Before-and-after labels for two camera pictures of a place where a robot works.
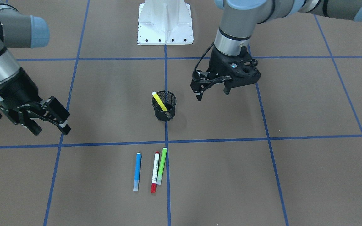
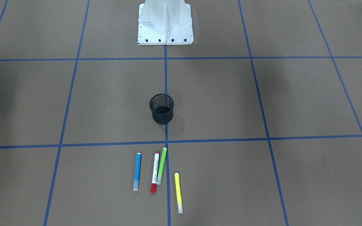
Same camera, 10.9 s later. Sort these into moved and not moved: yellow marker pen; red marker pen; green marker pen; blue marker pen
Moved: yellow marker pen
Not moved: green marker pen; red marker pen; blue marker pen
